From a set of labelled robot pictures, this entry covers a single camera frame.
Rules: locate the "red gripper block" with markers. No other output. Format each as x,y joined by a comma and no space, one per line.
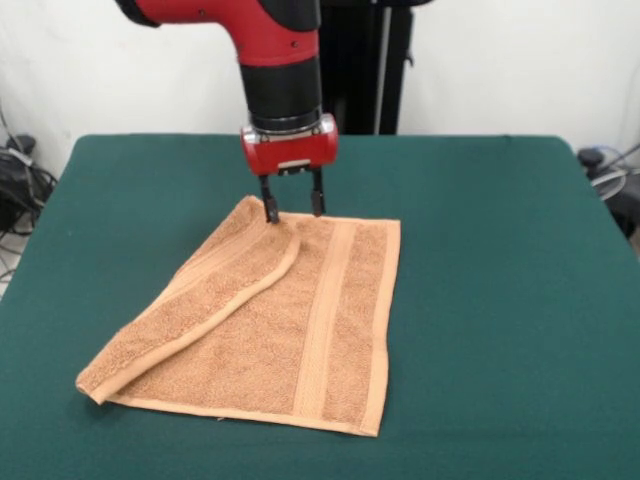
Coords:
290,155

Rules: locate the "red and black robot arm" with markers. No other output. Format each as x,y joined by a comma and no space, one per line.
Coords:
280,50

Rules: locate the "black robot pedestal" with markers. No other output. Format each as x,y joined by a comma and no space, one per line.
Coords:
370,65

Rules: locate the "dark green table cloth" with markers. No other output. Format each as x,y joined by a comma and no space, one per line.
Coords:
500,300

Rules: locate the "tan terry towel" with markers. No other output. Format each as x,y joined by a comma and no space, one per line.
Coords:
280,340

